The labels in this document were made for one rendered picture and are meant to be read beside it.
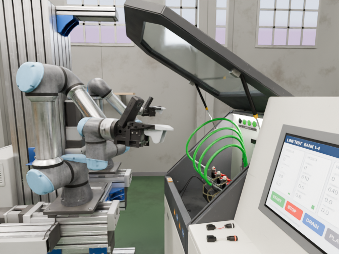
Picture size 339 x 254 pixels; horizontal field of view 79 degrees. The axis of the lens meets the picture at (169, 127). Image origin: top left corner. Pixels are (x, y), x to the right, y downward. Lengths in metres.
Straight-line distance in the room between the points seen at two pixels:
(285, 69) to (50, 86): 4.22
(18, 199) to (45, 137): 0.60
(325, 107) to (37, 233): 1.21
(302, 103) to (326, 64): 4.26
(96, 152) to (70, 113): 0.56
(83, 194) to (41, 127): 0.38
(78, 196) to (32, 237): 0.24
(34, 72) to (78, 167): 0.45
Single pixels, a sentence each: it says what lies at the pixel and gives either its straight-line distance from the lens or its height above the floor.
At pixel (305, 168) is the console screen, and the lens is 0.80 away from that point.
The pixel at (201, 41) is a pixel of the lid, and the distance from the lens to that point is 0.89.
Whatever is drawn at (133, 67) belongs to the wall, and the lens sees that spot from 4.02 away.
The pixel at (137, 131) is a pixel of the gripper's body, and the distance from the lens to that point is 0.67.
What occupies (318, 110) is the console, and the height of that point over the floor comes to 1.51.
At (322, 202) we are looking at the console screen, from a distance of 0.75.
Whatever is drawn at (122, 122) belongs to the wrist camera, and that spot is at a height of 1.46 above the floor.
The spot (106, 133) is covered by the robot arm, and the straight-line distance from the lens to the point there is 0.74.
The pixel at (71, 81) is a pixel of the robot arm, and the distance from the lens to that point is 1.02.
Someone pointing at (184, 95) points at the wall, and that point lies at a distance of 3.98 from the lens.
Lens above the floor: 1.55
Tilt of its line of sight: 8 degrees down
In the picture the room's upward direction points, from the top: straight up
